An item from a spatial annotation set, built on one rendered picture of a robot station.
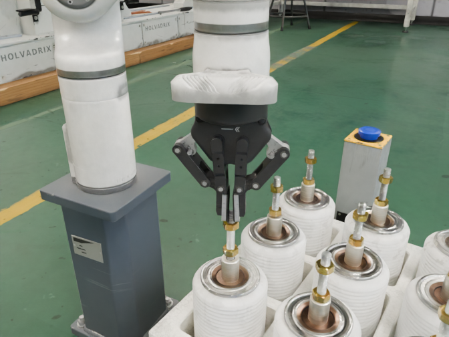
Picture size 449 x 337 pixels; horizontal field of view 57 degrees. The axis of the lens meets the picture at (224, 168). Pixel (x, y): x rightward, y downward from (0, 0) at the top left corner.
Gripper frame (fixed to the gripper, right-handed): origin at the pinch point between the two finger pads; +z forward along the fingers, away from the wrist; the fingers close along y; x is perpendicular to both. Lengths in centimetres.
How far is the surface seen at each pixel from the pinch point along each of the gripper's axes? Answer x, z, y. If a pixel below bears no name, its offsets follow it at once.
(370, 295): -0.3, 12.4, -17.4
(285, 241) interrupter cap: -7.9, 10.6, -7.0
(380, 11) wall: -486, 29, -124
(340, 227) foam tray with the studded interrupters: -23.4, 18.1, -17.4
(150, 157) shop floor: -86, 36, 37
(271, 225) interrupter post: -9.2, 8.9, -4.9
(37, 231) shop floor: -39, 36, 53
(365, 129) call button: -34.0, 3.2, -21.7
